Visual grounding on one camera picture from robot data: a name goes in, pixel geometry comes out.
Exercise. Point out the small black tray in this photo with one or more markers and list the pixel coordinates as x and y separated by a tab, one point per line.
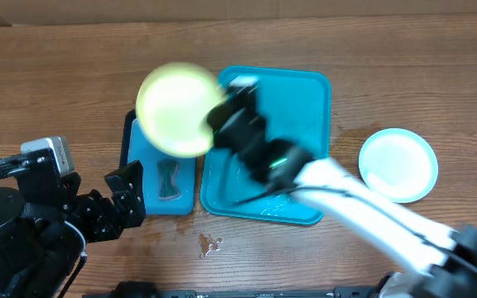
127	124

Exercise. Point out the large teal serving tray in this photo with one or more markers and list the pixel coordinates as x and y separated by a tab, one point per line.
296	105

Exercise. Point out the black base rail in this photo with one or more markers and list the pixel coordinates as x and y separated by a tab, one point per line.
137	289

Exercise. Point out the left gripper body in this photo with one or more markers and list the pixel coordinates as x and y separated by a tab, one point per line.
96	220

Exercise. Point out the light blue plate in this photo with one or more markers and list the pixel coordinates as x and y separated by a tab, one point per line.
398	164

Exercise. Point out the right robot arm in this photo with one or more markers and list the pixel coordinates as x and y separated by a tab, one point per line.
437	261

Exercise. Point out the blue mat in tray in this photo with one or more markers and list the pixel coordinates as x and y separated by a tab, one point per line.
147	165

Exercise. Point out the yellow-green plate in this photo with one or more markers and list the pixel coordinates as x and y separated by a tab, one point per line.
171	108

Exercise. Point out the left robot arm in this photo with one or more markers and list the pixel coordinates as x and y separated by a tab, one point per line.
45	225

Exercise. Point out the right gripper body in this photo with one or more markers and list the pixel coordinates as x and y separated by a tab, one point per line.
230	113

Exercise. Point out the green and yellow sponge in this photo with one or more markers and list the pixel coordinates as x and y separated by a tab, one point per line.
167	170

